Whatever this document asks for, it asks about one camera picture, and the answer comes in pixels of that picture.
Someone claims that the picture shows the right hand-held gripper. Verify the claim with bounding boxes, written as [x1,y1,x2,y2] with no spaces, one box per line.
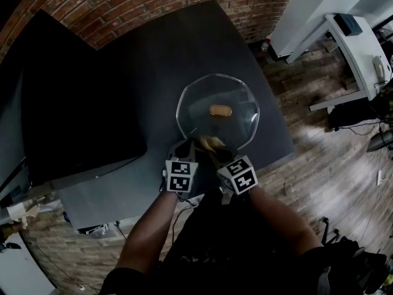
[209,147,258,195]

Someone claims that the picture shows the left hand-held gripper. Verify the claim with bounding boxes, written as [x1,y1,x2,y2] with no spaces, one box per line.
[161,139,200,195]

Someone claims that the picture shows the yellow sponge cloth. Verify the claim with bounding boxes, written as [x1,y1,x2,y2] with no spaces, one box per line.
[196,135,225,153]

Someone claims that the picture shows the clear glass plate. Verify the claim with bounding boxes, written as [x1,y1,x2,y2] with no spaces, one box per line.
[176,73,261,153]

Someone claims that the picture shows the person's left forearm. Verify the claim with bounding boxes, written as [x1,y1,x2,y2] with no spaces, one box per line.
[116,192,179,273]

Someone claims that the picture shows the person's right forearm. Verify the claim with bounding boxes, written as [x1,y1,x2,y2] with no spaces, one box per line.
[248,186,323,258]

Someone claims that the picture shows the person's black shirt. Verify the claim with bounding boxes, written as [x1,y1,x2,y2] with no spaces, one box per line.
[101,189,363,295]

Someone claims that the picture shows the large black appliance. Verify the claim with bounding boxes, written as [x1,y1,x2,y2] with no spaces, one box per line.
[0,9,148,187]

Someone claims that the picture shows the black and white patterned bag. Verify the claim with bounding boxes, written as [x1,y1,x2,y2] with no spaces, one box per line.
[76,222,119,236]

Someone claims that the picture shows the black stand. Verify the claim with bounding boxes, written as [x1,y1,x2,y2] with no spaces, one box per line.
[368,132,393,152]

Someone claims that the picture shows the white desk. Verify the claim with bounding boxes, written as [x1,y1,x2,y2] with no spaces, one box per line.
[308,13,386,112]

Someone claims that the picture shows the black office chair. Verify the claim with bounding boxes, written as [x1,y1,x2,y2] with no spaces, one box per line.
[319,216,387,295]

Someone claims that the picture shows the black box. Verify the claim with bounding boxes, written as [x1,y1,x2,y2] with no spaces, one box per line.
[333,13,360,37]

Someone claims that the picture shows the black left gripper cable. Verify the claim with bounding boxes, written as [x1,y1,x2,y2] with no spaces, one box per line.
[171,194,197,242]

